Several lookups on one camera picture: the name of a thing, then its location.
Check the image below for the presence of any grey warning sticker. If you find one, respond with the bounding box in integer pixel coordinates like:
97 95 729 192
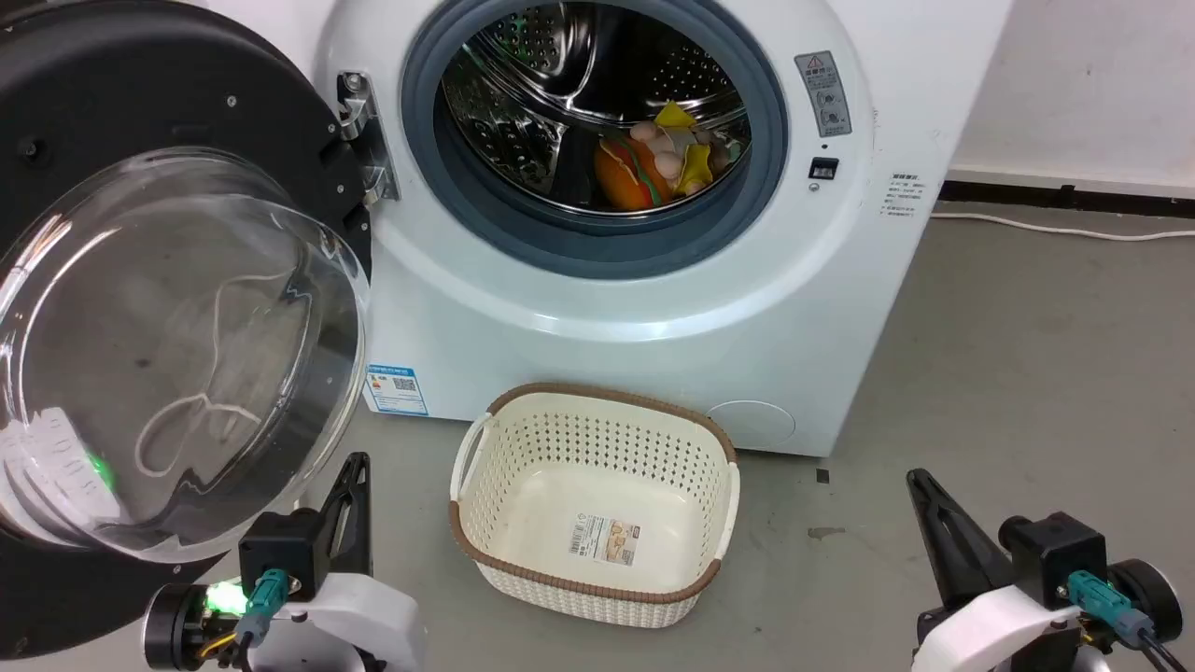
794 50 853 139

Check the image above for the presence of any colourful plush toy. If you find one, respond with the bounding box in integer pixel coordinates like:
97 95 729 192
629 120 741 198

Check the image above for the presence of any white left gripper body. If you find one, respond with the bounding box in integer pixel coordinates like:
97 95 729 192
142 572 429 672

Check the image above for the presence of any teal camera cable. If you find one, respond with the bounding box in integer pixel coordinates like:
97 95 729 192
1066 570 1195 672
232 567 291 651

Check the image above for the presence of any blue energy label sticker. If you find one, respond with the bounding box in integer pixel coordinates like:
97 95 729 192
363 363 429 417

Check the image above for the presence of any teal right camera cable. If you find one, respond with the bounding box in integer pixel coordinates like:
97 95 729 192
1066 570 1195 672

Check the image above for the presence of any white front-load washing machine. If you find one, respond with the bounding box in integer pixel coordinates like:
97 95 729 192
201 0 1015 459

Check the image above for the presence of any cream brown-trimmed laundry basket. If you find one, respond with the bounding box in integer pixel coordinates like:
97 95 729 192
448 382 742 629

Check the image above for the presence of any teal left camera cable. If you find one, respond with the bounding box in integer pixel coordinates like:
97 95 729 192
232 567 291 651

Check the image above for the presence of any orange plush burger toy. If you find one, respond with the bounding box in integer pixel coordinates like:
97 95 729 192
594 135 674 212

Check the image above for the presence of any paper basket label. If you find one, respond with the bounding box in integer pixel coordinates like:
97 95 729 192
569 512 646 567

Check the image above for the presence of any white floor cable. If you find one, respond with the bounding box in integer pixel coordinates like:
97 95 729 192
929 211 1195 243

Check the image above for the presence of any black baseboard strip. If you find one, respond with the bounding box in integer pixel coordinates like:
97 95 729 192
937 179 1195 221

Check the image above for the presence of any black round washer door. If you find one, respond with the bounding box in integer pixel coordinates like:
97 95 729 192
0 0 375 660

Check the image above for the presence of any yellow plush toy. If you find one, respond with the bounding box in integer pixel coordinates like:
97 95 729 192
653 101 717 195

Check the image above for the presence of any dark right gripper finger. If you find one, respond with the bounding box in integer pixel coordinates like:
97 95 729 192
905 468 1015 609

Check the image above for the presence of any round drain filter cover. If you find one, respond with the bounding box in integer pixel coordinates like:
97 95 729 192
706 400 797 450

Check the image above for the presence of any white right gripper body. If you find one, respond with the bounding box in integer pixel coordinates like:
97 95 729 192
913 557 1185 672

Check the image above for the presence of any steel washer drum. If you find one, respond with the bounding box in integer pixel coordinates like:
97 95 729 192
439 0 753 221

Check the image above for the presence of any metal door hinge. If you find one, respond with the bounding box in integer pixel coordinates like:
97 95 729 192
336 70 402 207

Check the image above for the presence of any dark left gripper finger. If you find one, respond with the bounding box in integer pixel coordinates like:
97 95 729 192
316 452 373 580

